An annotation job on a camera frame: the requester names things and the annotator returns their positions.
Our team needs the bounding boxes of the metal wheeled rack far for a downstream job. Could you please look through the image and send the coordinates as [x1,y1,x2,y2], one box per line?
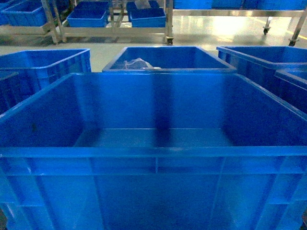
[0,0,173,45]

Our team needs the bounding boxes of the blue bin shelf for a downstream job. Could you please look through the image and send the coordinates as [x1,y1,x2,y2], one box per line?
[67,1,109,28]
[126,0,166,28]

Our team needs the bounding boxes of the metal wheeled rack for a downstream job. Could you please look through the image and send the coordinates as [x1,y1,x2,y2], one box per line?
[172,0,307,47]
[0,0,173,45]

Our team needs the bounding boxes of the metal wheeled rack right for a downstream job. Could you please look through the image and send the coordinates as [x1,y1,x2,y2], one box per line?
[172,0,307,47]

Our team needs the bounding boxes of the blue bin far shelf centre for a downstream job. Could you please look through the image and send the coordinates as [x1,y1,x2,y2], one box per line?
[67,1,109,28]

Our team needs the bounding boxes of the blue crate far centre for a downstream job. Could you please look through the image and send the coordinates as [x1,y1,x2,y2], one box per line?
[102,46,237,73]

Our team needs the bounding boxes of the blue crate right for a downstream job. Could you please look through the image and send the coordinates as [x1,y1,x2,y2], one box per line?
[216,46,307,113]

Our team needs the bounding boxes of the large blue plastic crate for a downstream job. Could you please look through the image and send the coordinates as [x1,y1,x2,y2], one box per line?
[0,72,307,230]

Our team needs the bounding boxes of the clear plastic bag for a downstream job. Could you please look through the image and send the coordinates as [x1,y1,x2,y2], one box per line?
[124,57,154,69]

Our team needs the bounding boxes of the blue bin on far shelf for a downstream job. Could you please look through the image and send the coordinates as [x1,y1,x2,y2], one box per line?
[0,0,47,27]

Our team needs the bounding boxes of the blue crate left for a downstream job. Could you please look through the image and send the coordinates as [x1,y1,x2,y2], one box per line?
[0,48,91,114]

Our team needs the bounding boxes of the blue bin far shelf right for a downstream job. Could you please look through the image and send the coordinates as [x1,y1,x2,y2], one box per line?
[126,0,166,28]

